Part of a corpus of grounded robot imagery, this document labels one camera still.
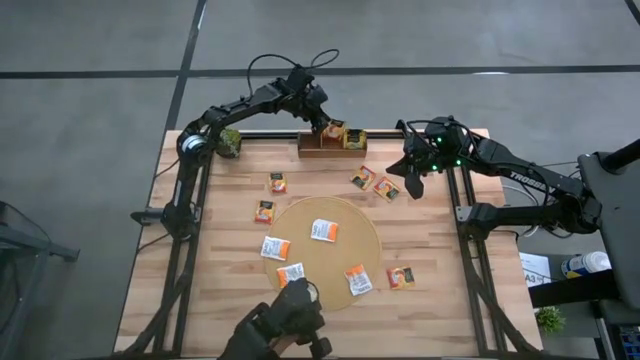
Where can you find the round woven straw placemat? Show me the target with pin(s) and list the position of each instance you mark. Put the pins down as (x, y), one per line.
(330, 265)

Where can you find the small potted succulent plant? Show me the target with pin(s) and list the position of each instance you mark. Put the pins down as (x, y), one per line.
(231, 145)

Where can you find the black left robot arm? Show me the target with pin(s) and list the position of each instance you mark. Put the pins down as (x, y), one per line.
(235, 107)

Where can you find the dark grey cart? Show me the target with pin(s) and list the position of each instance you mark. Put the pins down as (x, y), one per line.
(622, 235)

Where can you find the small green potted plant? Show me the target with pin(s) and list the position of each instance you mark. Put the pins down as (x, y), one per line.
(550, 320)

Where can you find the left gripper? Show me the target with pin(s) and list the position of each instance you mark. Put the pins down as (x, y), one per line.
(312, 100)

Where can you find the wooden three-compartment organiser box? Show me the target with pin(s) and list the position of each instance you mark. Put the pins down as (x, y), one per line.
(310, 152)

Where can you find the grey base bracket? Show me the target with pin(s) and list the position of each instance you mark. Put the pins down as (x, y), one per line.
(462, 212)

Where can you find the black base connector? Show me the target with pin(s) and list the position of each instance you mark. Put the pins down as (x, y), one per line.
(145, 216)

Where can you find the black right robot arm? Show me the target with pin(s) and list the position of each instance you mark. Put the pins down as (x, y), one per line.
(530, 182)

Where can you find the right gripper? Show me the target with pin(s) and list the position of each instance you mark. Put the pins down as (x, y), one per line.
(422, 157)

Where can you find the grey metal stand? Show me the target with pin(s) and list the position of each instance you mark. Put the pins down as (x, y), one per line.
(35, 245)

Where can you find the black shelf board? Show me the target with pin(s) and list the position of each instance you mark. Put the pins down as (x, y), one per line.
(575, 292)

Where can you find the black pole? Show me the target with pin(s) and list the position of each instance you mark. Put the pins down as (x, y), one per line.
(622, 157)

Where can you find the white plastic bottle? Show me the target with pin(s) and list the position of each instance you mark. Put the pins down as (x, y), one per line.
(585, 264)

